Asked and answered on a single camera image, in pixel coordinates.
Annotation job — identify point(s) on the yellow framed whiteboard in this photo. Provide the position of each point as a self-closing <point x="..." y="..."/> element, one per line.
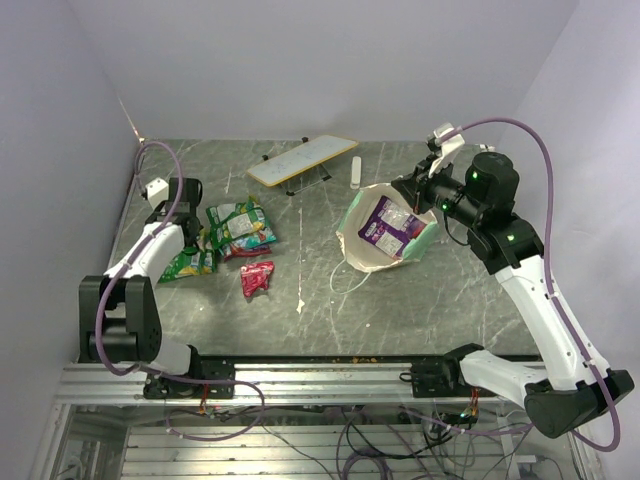
<point x="309" y="154"/>

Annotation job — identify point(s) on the green Fox's candy bag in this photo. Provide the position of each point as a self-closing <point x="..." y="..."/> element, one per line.
<point x="196" y="260"/>

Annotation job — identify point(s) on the teal Fox's mint bag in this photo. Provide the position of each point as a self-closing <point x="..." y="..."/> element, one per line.
<point x="261" y="237"/>

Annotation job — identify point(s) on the whiteboard wire stand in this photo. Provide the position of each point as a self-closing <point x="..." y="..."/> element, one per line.
<point x="305" y="181"/>

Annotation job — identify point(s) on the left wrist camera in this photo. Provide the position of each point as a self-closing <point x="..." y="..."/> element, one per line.
<point x="156" y="192"/>

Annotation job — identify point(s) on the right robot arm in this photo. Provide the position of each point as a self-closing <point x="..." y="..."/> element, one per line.
<point x="576" y="385"/>

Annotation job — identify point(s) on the decorated paper gift bag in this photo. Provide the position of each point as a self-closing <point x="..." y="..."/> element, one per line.
<point x="364" y="257"/>

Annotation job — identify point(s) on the red snack packet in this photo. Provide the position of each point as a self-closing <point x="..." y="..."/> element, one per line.
<point x="255" y="277"/>

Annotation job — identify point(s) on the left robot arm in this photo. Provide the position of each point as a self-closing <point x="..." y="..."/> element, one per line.
<point x="123" y="299"/>

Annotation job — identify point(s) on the large purple snack bag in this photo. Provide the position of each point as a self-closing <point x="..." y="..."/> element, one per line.
<point x="391" y="228"/>

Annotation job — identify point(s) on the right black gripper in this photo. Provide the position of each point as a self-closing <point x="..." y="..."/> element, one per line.
<point x="415" y="187"/>

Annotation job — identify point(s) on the purple red candy bag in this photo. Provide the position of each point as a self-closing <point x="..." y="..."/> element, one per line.
<point x="229" y="252"/>

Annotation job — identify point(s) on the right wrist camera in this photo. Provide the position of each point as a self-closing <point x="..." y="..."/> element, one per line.
<point x="444" y="144"/>

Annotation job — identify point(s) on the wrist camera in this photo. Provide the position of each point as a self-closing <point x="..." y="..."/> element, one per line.
<point x="156" y="192"/>
<point x="444" y="144"/>

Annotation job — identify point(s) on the aluminium rail frame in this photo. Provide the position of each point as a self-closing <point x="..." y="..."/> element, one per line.
<point x="296" y="418"/>

